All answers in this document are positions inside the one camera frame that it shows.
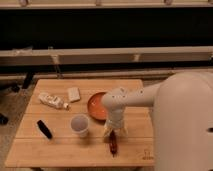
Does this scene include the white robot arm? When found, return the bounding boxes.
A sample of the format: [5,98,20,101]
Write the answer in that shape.
[102,72,213,171]

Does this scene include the black oblong object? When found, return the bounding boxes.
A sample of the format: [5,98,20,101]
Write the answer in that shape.
[37,120,52,139]

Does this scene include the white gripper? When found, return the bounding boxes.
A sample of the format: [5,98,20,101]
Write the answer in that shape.
[103,118,127,137]

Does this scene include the dark red pepper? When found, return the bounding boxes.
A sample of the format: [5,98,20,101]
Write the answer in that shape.
[109,131,117,157]

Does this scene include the white rectangular block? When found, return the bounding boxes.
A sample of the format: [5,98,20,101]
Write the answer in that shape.
[68,87,81,102]

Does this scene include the grey metal rail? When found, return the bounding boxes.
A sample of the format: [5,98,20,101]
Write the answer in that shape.
[0,46,213,66]

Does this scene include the white ceramic cup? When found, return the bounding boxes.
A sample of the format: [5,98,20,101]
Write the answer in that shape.
[71,114,89,138]

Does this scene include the orange bowl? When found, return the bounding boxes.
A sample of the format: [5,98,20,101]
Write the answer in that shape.
[87,92,107,121]

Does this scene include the wooden table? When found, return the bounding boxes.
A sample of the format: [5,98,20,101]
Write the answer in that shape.
[5,79,154,168]

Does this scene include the white plastic bottle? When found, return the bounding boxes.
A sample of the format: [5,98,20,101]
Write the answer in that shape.
[38,92,69,110]

